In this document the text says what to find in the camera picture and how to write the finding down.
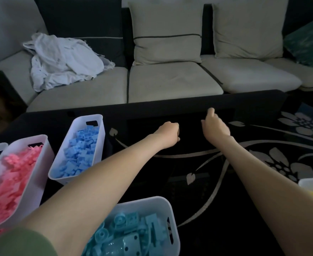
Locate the person's left hand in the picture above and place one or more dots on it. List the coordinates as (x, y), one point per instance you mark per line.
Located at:
(167, 134)

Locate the person's right hand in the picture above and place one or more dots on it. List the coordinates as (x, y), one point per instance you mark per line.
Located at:
(215, 127)

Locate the person's left forearm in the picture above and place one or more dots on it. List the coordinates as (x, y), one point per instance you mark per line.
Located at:
(92, 194)

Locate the person's right forearm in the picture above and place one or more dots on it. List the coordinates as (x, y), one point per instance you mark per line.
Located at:
(276, 199)

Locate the grey sofa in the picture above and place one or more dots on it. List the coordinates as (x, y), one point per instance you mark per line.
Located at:
(169, 82)

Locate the beige back cushion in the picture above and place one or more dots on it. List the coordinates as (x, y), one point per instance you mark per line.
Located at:
(247, 29)
(164, 47)

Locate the black glass coffee table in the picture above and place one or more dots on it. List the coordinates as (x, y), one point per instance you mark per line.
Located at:
(212, 231)

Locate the teal patterned cushion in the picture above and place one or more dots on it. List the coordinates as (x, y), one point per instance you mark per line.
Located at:
(308, 42)

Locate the crumpled white cloth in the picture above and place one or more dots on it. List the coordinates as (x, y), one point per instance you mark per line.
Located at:
(63, 61)

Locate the dark back cushion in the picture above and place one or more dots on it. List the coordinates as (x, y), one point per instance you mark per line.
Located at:
(79, 15)

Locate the green sleeve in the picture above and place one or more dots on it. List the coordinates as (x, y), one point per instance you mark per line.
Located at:
(17, 243)

